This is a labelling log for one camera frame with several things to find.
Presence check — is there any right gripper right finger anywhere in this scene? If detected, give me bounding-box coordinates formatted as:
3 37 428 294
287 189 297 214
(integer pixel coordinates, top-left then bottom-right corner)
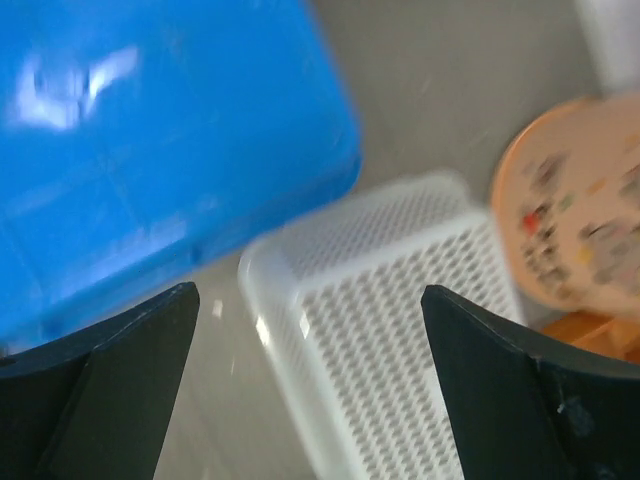
421 285 639 479

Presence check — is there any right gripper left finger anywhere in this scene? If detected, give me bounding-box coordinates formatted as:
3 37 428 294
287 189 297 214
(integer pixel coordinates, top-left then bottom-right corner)
1 282 200 479

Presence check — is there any orange plastic container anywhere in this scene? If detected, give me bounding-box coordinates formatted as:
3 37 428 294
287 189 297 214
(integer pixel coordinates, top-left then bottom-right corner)
490 93 639 318

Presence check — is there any white translucent basket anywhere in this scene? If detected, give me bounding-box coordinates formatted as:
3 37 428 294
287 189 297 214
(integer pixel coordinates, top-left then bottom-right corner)
238 171 523 479

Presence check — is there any blue plastic basket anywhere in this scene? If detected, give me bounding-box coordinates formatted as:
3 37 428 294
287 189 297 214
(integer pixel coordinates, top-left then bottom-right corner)
1 1 362 353

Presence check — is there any orange compartment tray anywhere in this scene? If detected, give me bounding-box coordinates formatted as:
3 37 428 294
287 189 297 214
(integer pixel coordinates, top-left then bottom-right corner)
542 311 639 365

